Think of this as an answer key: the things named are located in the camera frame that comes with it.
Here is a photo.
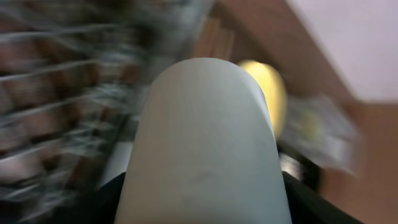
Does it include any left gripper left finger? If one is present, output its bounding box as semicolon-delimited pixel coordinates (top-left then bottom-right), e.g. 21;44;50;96
46;172;126;224

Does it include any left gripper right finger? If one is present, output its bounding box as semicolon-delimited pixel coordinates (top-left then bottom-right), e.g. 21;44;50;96
282;171;361;224

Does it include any pale pink bowl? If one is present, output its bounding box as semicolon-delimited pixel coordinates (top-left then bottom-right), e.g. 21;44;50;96
115;58;292;224

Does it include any black waste tray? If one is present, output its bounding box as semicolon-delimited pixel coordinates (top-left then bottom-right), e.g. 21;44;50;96
277;141;321;192

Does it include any clear plastic waste bin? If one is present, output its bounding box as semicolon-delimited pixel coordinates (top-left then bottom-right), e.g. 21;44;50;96
279;96;358;174

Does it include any yellow round plate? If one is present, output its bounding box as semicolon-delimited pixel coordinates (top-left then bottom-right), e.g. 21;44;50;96
238;60;287;139

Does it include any grey plastic dish rack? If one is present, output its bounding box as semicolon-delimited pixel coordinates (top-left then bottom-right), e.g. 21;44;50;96
1;0;213;223

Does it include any dark brown serving tray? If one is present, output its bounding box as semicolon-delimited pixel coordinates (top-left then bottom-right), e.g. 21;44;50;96
191;1;272;65

